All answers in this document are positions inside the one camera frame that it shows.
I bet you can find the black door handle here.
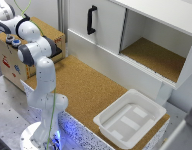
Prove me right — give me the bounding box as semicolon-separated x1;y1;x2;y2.
86;4;98;36

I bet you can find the white sliding door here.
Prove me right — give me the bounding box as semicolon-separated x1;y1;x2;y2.
68;0;127;56

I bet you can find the white plastic box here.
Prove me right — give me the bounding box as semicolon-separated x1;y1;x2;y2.
92;88;168;150

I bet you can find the white cabinet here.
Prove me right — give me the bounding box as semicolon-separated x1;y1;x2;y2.
66;0;192;108

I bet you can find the green cable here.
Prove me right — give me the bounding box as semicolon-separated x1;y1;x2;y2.
13;0;58;150

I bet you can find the blue button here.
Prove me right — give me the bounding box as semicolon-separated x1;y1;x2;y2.
12;38;23;48

